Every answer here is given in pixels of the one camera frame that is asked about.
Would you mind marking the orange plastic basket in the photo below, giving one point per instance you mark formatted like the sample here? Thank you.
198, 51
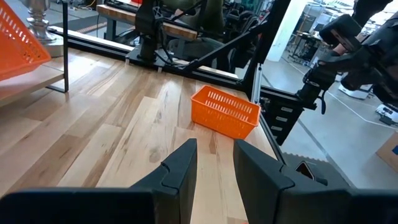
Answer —
224, 118
15, 53

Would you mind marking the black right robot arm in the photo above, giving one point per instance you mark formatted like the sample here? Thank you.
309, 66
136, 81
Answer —
149, 31

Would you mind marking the black foam floor mat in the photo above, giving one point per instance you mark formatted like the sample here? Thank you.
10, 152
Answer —
335, 169

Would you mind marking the cardboard box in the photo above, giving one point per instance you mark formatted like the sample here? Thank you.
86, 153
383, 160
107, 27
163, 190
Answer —
388, 152

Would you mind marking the wooden workbench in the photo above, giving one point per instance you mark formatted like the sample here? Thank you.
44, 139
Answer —
180, 31

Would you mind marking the black aluminium rig frame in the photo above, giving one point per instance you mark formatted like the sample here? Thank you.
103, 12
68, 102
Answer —
265, 46

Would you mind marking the silver metal bracket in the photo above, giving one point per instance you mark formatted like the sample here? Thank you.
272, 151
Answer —
256, 84

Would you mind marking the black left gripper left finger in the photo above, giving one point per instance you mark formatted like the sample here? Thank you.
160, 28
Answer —
177, 186

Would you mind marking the white shade silver table lamp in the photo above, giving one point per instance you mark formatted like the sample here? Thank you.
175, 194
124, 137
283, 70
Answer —
38, 21

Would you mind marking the person's hand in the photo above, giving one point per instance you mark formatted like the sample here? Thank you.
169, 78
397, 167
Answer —
339, 49

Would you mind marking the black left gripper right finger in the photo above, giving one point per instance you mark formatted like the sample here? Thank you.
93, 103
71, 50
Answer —
258, 186

